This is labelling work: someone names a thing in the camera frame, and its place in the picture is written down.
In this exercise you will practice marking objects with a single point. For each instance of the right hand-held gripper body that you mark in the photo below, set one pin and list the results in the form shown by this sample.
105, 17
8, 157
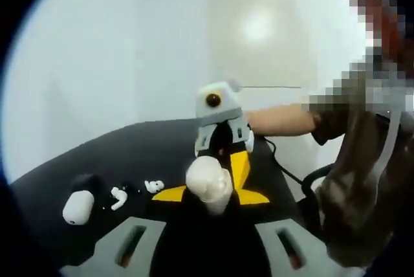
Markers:
216, 108

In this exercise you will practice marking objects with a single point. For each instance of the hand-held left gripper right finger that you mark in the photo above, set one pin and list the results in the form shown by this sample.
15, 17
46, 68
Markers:
291, 248

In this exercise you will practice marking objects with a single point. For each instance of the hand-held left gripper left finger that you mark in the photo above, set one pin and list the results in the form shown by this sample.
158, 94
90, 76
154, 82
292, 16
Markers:
136, 248

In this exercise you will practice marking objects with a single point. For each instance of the white charging case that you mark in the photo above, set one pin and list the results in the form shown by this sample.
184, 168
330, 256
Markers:
77, 207
208, 183

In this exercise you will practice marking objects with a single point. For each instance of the white earphone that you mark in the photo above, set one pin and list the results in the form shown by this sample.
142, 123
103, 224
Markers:
153, 186
118, 197

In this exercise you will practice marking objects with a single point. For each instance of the black earphone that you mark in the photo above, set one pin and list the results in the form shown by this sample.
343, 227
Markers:
126, 186

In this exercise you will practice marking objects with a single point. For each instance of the black chair frame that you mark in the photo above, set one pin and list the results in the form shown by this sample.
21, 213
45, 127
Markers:
310, 186

